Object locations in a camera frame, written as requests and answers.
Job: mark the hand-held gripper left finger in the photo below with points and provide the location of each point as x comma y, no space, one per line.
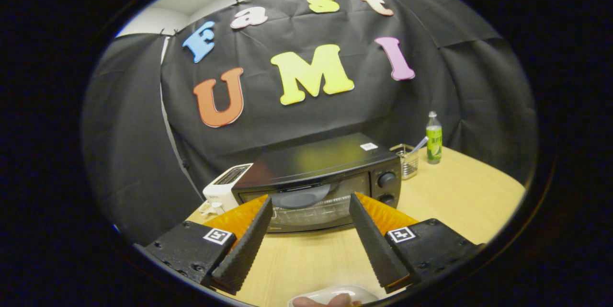
244,247

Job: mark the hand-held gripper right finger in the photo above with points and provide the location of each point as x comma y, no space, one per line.
376,244

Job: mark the black toaster oven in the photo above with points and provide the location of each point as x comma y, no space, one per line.
311,158

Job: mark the white pop-up toaster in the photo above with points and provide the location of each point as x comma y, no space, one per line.
218,192

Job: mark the white oval plate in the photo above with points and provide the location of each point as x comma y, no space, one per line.
335,291

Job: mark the glass jar with straw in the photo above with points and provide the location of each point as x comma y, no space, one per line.
409,165

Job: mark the green drink bottle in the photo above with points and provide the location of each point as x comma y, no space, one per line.
434,142

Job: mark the black backdrop cloth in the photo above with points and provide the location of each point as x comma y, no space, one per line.
297,115

